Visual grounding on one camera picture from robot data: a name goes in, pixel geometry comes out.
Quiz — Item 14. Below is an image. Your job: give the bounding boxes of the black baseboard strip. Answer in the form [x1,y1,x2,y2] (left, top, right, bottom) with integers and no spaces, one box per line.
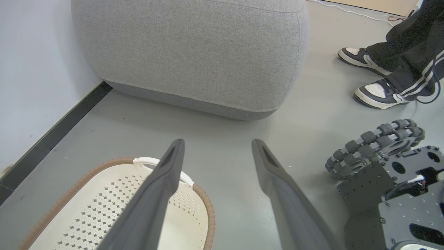
[0,81,113,205]

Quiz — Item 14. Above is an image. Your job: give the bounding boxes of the thin black hanging cable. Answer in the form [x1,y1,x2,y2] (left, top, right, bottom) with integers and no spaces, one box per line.
[415,62,442,105]

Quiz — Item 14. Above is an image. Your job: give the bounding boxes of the black striped track trousers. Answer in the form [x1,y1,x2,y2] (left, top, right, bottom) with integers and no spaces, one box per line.
[366,0,444,102]

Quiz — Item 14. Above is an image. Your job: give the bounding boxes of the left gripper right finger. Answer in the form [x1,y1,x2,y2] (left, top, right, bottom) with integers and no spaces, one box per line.
[251,139,344,250]

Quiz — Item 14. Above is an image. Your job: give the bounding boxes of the black white sneaker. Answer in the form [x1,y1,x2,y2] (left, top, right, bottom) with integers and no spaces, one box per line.
[338,47,392,77]
[354,78,417,110]

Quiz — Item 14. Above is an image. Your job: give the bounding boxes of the black omni roller wheel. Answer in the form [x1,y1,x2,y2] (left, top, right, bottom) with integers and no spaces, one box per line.
[325,119,425,180]

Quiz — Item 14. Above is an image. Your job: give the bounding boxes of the grey fabric sofa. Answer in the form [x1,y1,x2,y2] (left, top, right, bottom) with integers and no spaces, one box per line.
[71,0,310,121]

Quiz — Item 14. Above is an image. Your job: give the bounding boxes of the white floor cable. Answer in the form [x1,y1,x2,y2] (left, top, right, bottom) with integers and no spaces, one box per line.
[307,0,396,22]

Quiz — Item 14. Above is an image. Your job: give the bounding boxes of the beige perforated laundry basket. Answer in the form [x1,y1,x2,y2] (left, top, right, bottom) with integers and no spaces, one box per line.
[17,157,216,250]

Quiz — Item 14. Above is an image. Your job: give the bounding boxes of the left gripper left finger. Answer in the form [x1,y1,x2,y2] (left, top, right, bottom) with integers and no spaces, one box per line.
[97,139,185,250]

